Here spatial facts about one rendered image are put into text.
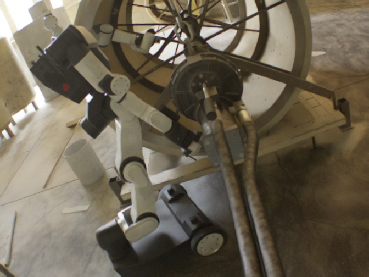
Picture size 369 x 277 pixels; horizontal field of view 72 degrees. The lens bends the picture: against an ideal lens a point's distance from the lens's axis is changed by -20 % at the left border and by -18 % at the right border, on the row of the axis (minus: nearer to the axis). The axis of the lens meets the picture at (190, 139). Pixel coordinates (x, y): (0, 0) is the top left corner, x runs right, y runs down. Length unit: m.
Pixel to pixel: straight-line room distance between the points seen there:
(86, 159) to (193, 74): 1.90
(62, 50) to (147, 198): 0.92
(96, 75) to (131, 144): 0.47
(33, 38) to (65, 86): 6.62
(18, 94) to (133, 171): 6.55
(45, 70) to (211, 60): 0.68
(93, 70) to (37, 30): 6.68
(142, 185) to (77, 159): 1.40
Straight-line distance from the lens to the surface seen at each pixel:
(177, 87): 1.18
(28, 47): 8.01
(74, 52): 1.14
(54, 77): 1.31
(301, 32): 2.14
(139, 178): 1.52
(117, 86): 1.16
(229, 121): 1.03
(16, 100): 7.85
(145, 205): 1.67
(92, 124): 1.41
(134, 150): 1.51
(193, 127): 2.60
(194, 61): 1.07
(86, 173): 2.93
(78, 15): 2.06
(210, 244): 1.71
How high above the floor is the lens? 1.37
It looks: 29 degrees down
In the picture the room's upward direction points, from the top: 24 degrees counter-clockwise
